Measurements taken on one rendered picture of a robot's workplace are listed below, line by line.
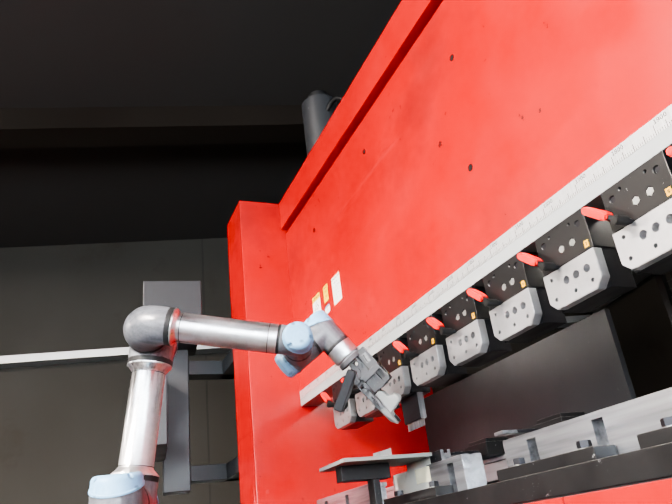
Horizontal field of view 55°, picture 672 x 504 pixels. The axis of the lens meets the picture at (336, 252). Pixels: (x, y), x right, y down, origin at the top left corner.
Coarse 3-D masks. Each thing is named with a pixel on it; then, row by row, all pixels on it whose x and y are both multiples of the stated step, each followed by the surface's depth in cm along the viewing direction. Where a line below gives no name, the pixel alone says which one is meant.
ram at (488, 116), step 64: (448, 0) 177; (512, 0) 151; (576, 0) 131; (640, 0) 116; (448, 64) 175; (512, 64) 149; (576, 64) 130; (640, 64) 115; (384, 128) 209; (448, 128) 173; (512, 128) 148; (576, 128) 129; (320, 192) 260; (384, 192) 207; (448, 192) 171; (512, 192) 146; (320, 256) 256; (384, 256) 204; (448, 256) 169; (384, 320) 201; (320, 384) 248
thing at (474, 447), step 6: (486, 438) 188; (492, 438) 188; (498, 438) 189; (504, 438) 190; (468, 444) 195; (474, 444) 192; (480, 444) 188; (486, 444) 185; (492, 444) 186; (498, 444) 187; (468, 450) 193; (474, 450) 190; (480, 450) 188; (486, 450) 185; (492, 450) 185; (498, 450) 186; (486, 456) 187; (492, 456) 189
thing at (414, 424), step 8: (416, 392) 186; (408, 400) 190; (416, 400) 186; (408, 408) 190; (416, 408) 186; (424, 408) 185; (408, 416) 190; (416, 416) 186; (424, 416) 184; (408, 424) 191; (416, 424) 187; (424, 424) 183
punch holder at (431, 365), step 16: (416, 336) 182; (432, 336) 174; (416, 352) 181; (432, 352) 173; (416, 368) 180; (432, 368) 172; (448, 368) 170; (464, 368) 172; (416, 384) 180; (432, 384) 180
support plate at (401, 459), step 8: (376, 456) 169; (384, 456) 170; (392, 456) 171; (400, 456) 172; (408, 456) 172; (416, 456) 173; (424, 456) 174; (336, 464) 169; (344, 464) 170; (352, 464) 172; (360, 464) 174; (392, 464) 183; (400, 464) 185
